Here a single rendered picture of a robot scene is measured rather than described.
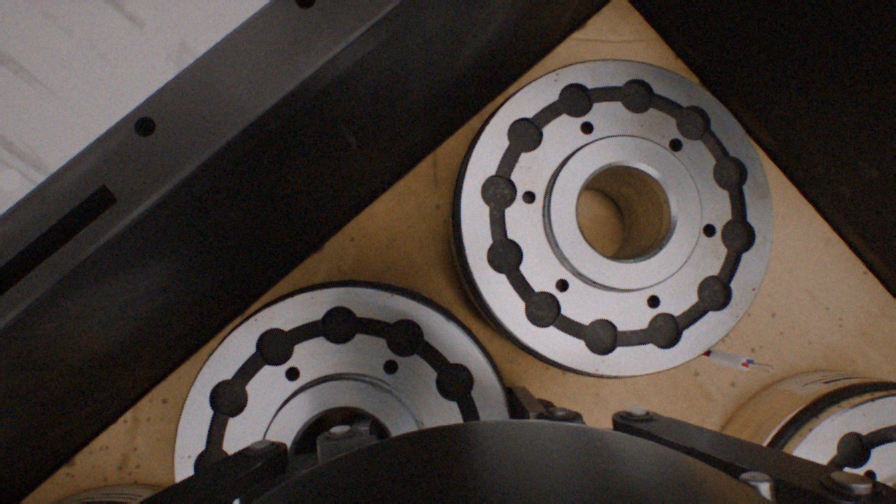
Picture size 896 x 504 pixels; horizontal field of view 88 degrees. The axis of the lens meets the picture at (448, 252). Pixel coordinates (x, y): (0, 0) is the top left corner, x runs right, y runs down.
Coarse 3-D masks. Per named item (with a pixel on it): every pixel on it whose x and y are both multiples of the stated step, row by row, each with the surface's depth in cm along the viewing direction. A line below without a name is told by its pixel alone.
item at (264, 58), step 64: (320, 0) 8; (384, 0) 8; (192, 64) 8; (256, 64) 8; (320, 64) 8; (128, 128) 7; (192, 128) 7; (256, 128) 8; (64, 192) 7; (128, 192) 7; (192, 192) 8; (0, 256) 7; (64, 256) 7; (0, 320) 7
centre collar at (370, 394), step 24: (312, 384) 13; (336, 384) 13; (360, 384) 13; (384, 384) 14; (288, 408) 13; (312, 408) 13; (336, 408) 13; (360, 408) 13; (384, 408) 13; (408, 408) 14; (288, 432) 13; (288, 456) 13
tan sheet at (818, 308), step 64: (448, 192) 18; (320, 256) 17; (384, 256) 17; (448, 256) 18; (832, 256) 18; (768, 320) 18; (832, 320) 18; (512, 384) 17; (576, 384) 17; (640, 384) 18; (704, 384) 18; (768, 384) 18; (128, 448) 17
